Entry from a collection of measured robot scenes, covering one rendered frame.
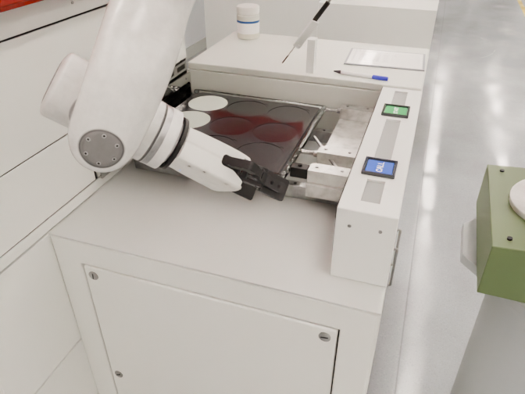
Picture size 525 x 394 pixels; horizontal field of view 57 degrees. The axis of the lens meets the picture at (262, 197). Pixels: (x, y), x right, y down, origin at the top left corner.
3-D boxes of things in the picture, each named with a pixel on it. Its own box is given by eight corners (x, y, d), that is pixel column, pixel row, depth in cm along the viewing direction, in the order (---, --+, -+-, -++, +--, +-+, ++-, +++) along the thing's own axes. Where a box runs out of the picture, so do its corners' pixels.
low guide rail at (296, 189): (135, 168, 112) (133, 156, 110) (140, 164, 113) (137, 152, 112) (348, 208, 98) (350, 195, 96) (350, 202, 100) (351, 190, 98)
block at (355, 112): (339, 118, 121) (340, 107, 119) (341, 113, 123) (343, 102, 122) (371, 123, 118) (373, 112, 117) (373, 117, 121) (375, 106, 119)
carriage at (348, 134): (305, 196, 96) (305, 184, 94) (341, 123, 125) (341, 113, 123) (344, 204, 94) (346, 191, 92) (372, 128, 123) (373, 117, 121)
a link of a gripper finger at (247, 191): (208, 184, 75) (243, 200, 78) (216, 183, 72) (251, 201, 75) (215, 165, 76) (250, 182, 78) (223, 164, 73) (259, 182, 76)
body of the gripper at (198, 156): (144, 166, 68) (212, 198, 73) (166, 162, 59) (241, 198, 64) (165, 119, 69) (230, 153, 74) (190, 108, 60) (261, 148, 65)
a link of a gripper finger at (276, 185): (241, 182, 65) (280, 202, 68) (251, 181, 62) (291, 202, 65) (249, 161, 65) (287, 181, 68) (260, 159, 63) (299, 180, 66)
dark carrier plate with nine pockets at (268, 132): (127, 148, 104) (126, 146, 104) (196, 93, 131) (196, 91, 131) (279, 175, 95) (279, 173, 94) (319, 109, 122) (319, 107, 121)
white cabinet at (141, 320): (118, 464, 136) (47, 236, 91) (241, 255, 212) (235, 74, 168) (341, 549, 119) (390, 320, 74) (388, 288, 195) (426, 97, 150)
